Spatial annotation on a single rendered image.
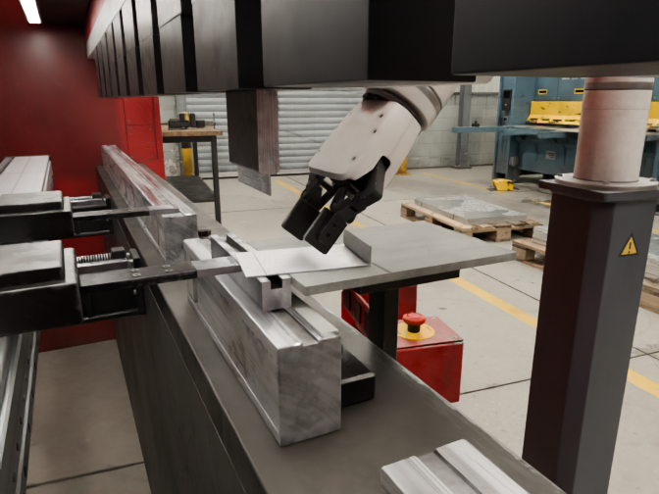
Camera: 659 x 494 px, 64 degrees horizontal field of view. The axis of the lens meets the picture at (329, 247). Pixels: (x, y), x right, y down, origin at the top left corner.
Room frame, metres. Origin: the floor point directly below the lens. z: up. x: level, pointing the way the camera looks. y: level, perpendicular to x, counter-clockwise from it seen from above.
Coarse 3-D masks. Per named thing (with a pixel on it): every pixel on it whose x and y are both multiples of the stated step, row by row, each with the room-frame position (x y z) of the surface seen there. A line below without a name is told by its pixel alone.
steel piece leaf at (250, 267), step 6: (246, 252) 0.57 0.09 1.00; (252, 252) 0.57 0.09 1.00; (240, 258) 0.54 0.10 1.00; (246, 258) 0.54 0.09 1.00; (252, 258) 0.54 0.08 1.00; (240, 264) 0.52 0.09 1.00; (246, 264) 0.52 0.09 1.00; (252, 264) 0.52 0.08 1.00; (258, 264) 0.52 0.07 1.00; (246, 270) 0.50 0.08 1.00; (252, 270) 0.50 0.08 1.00; (258, 270) 0.50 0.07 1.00; (246, 276) 0.48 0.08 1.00; (252, 276) 0.48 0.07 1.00; (258, 276) 0.49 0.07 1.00
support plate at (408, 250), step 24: (264, 240) 0.62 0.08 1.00; (288, 240) 0.62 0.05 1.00; (336, 240) 0.62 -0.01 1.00; (384, 240) 0.62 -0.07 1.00; (408, 240) 0.62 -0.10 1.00; (432, 240) 0.62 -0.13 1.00; (456, 240) 0.62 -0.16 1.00; (480, 240) 0.62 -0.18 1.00; (384, 264) 0.53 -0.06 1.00; (408, 264) 0.53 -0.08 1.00; (432, 264) 0.53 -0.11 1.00; (456, 264) 0.54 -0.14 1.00; (480, 264) 0.55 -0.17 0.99; (312, 288) 0.46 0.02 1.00; (336, 288) 0.47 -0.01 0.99
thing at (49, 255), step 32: (0, 256) 0.44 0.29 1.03; (32, 256) 0.44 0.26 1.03; (64, 256) 0.48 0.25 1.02; (0, 288) 0.39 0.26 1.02; (32, 288) 0.39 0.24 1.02; (64, 288) 0.40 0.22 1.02; (96, 288) 0.45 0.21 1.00; (0, 320) 0.38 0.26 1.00; (32, 320) 0.39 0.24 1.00; (64, 320) 0.40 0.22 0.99
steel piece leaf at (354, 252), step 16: (352, 240) 0.57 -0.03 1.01; (256, 256) 0.55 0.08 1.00; (272, 256) 0.55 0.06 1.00; (288, 256) 0.55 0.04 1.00; (304, 256) 0.55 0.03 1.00; (320, 256) 0.55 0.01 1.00; (336, 256) 0.55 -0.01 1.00; (352, 256) 0.55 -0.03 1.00; (368, 256) 0.52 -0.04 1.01; (272, 272) 0.49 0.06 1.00; (288, 272) 0.49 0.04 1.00
